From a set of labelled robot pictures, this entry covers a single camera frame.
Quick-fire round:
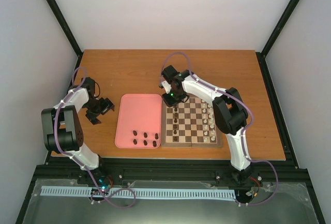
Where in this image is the wooden chessboard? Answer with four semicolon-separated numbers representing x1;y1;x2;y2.
161;95;223;148

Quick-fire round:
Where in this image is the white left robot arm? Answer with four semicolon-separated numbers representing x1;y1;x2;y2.
41;77;114;184

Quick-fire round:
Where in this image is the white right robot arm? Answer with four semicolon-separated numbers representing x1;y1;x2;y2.
159;66;252;185

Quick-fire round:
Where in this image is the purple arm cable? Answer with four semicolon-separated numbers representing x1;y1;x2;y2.
161;52;279;206
55;66;137;209

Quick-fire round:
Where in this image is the black aluminium frame rail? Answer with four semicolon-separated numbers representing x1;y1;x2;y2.
32;157;310;184

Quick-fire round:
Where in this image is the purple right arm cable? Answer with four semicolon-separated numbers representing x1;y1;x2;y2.
161;52;279;206

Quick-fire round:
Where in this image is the pink plastic tray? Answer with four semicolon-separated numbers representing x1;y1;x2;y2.
115;94;162;149

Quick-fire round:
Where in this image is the left controller circuit board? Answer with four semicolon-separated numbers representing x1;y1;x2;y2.
93;175;113;196

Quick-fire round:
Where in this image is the light blue cable duct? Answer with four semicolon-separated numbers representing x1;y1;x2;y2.
40;186;235;201

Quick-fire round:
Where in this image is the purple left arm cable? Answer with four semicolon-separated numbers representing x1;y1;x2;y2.
55;66;137;209

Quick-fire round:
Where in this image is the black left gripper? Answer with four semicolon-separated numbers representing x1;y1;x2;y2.
83;98;115;126

